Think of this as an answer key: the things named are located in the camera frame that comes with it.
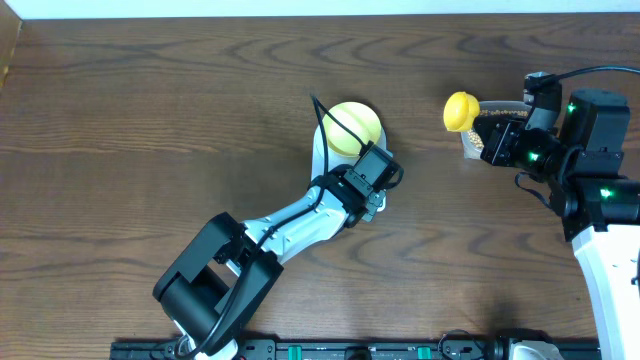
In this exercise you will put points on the white digital kitchen scale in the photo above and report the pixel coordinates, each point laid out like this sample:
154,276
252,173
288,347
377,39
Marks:
335,159

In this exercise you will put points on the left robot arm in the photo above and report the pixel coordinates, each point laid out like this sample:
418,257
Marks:
220,279

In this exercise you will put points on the clear plastic container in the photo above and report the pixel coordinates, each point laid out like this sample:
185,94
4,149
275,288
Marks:
483,128

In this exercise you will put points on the yellow scoop cup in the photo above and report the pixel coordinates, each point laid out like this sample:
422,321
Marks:
460,111

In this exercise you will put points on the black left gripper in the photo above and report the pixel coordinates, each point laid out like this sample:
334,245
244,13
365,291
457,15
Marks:
375,204

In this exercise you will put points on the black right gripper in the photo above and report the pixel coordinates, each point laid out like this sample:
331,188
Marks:
497,148

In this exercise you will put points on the yellow bowl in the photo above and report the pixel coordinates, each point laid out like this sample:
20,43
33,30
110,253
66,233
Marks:
360,119

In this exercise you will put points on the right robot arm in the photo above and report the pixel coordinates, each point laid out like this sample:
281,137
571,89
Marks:
598,207

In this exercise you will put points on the soybeans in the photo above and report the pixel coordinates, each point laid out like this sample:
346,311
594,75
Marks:
475,139

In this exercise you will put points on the wooden side panel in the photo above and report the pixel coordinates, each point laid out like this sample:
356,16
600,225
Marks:
10,27

